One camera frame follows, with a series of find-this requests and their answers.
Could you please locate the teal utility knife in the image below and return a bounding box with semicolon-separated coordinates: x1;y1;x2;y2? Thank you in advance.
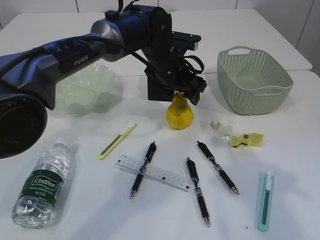
258;172;275;232

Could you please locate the green wavy glass plate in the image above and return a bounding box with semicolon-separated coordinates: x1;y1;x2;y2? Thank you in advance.
55;63;116;115

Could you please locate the black middle pen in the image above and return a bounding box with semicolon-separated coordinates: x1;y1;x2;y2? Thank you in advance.
186;157;211;227

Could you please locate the yellow utility knife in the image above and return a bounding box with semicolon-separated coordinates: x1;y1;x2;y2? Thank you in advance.
97;123;137;160

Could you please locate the blue grey left robot arm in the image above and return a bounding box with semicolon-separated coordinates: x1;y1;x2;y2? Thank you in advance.
0;0;207;158

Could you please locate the black square pen holder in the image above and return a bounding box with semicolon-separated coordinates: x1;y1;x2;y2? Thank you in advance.
147;76;175;102

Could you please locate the black pen on ruler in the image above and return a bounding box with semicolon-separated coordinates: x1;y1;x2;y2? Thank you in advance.
129;141;157;199

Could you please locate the clear water bottle green label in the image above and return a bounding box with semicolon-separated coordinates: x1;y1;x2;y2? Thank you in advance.
11;143;71;229

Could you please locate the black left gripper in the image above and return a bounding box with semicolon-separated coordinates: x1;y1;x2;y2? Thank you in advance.
140;30;207;105

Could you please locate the green woven plastic basket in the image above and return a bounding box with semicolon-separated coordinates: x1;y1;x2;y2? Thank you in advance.
217;47;294;116

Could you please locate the yellow pear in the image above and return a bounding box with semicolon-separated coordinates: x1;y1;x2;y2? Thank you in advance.
166;92;194;130

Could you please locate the yellow white paper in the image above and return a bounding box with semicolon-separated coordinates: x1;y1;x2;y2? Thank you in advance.
210;120;264;149

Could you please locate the black right pen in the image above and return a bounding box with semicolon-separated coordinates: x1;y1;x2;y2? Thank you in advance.
197;141;240;195

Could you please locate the clear plastic ruler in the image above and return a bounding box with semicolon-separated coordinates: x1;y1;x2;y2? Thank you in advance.
115;155;191;192

